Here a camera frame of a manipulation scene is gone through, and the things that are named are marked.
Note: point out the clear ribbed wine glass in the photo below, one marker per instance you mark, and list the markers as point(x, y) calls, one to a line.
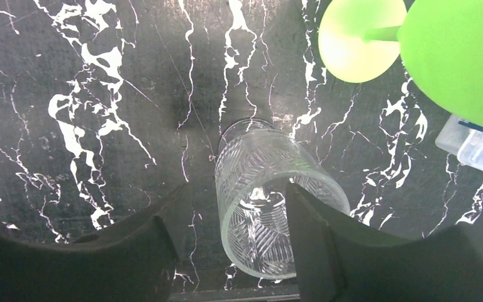
point(255, 163)

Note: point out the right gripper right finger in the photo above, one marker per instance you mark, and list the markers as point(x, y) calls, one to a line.
point(338, 258)

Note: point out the clear plastic screw box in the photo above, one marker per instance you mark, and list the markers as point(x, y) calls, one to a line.
point(463, 139)

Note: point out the green wine glass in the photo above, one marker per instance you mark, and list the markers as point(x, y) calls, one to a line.
point(439, 42)

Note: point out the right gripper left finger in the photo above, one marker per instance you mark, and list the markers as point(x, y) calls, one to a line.
point(132, 260)

